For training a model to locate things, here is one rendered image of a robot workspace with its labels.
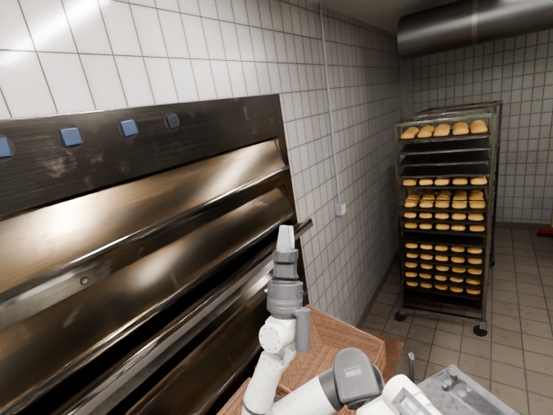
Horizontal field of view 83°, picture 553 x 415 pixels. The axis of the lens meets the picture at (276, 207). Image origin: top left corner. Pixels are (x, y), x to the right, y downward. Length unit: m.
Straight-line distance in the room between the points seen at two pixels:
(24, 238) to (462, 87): 4.71
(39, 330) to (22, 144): 0.48
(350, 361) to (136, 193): 0.81
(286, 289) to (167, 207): 0.57
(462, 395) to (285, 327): 0.40
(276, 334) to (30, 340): 0.64
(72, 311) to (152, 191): 0.42
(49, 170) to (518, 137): 4.78
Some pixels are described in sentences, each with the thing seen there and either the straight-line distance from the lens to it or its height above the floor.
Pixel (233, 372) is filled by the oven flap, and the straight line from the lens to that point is 1.58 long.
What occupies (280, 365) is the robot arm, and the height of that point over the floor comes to 1.43.
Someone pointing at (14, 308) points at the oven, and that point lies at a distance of 1.01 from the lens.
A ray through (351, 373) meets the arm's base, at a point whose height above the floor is 1.40.
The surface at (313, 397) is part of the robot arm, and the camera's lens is 0.91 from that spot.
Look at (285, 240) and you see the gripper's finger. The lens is 0.73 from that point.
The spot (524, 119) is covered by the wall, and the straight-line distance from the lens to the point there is 4.94.
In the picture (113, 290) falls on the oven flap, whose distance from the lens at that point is 1.12.
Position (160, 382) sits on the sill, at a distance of 1.33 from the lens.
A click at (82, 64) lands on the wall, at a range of 1.08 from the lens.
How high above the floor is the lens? 2.03
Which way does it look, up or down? 17 degrees down
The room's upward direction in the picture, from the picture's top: 9 degrees counter-clockwise
